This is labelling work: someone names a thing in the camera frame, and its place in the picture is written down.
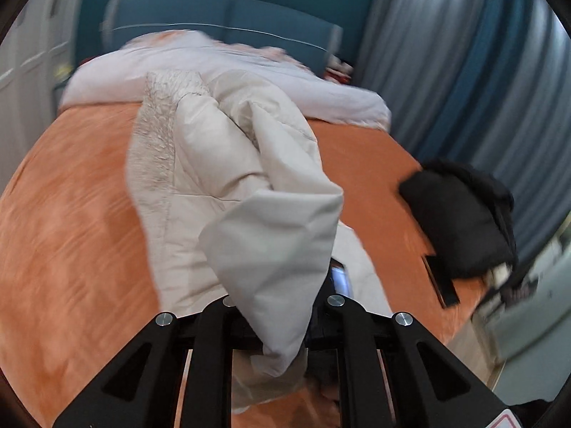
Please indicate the cream zip-up jacket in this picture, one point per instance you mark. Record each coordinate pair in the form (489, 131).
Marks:
(250, 214)

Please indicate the black garment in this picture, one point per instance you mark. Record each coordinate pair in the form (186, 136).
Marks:
(464, 218)

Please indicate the blue padded headboard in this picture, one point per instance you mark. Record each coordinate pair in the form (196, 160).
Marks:
(250, 15)

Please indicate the pale pink duvet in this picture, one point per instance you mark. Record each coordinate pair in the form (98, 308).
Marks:
(339, 102)

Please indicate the blue grey curtain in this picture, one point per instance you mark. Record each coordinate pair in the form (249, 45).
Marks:
(468, 67)

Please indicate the orange bed blanket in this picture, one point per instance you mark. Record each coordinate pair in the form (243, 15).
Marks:
(71, 232)

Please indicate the plush toy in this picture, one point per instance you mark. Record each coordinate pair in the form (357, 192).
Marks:
(339, 70)

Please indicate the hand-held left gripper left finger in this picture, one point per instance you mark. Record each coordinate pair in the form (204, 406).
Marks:
(214, 334)

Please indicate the dark flat strip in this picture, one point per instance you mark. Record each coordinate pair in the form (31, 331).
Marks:
(441, 281)

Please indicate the white panelled wardrobe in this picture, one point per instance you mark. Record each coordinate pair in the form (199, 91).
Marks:
(31, 53)

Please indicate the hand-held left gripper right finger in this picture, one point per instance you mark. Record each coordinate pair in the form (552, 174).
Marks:
(340, 281)

